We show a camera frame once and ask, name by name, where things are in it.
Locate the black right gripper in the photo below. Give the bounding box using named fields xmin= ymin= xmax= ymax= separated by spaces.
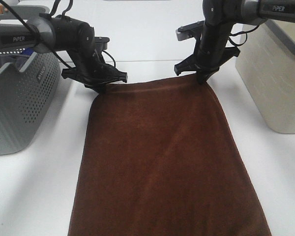
xmin=174 ymin=24 xmax=240 ymax=85

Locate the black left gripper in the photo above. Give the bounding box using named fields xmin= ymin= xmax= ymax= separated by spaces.
xmin=61 ymin=50 xmax=127 ymax=94

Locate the brown towel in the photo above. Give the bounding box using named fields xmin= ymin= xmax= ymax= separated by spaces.
xmin=68 ymin=74 xmax=271 ymax=236

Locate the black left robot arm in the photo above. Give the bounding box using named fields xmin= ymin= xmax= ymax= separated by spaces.
xmin=0 ymin=13 xmax=127 ymax=93

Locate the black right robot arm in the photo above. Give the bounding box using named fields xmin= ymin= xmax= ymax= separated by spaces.
xmin=174 ymin=0 xmax=295 ymax=84

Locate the beige plastic bin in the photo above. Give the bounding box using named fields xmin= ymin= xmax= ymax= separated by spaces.
xmin=236 ymin=20 xmax=295 ymax=134

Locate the grey perforated laundry basket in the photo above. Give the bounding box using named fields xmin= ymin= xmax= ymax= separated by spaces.
xmin=0 ymin=4 xmax=62 ymax=157

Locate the blue cloth in basket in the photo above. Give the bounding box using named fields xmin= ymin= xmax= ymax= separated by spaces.
xmin=21 ymin=48 xmax=34 ymax=56

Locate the grey cloth in basket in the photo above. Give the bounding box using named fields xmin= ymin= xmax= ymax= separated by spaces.
xmin=0 ymin=54 xmax=30 ymax=70

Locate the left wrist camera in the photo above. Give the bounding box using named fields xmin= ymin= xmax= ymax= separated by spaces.
xmin=94 ymin=36 xmax=110 ymax=52

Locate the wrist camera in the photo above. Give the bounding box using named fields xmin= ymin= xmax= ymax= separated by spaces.
xmin=176 ymin=21 xmax=204 ymax=41
xmin=94 ymin=36 xmax=110 ymax=52

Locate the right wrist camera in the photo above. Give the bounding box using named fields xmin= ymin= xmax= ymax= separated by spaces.
xmin=176 ymin=21 xmax=204 ymax=41

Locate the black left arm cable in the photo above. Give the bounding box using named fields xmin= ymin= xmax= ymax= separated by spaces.
xmin=0 ymin=0 xmax=116 ymax=71

